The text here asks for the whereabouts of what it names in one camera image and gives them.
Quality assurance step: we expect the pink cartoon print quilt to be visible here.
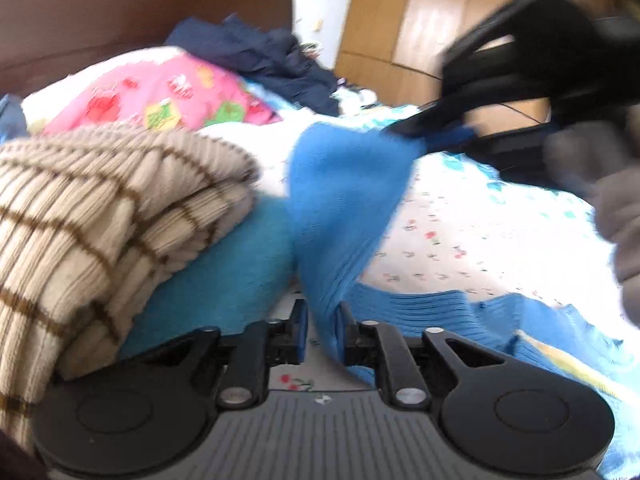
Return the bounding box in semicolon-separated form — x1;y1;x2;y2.
43;53;280;136

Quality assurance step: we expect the blue white patterned blanket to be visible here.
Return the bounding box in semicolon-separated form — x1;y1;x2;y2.
244;77;591;221

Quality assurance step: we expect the dark navy clothes pile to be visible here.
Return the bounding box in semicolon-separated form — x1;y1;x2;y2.
165;15;340;117

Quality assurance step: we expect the teal folded garment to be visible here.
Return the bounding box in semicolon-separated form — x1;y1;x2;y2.
118;195;295;359

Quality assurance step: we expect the grey gloved right hand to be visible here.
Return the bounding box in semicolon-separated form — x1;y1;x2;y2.
542;105;639;325

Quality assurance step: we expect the beige brown striped knit garment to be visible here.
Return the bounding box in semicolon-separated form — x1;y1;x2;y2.
1;122;259;450

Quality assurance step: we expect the blue knit sweater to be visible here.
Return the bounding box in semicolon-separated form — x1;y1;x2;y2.
288;124;639;479

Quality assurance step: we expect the white cherry print bedsheet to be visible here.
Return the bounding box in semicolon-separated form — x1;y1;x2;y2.
199;109;640;340

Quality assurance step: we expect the wooden wardrobe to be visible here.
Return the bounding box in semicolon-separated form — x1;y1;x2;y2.
333;0;616;134

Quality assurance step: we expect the dark brown headboard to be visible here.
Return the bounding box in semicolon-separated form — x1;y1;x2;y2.
1;0;293;96

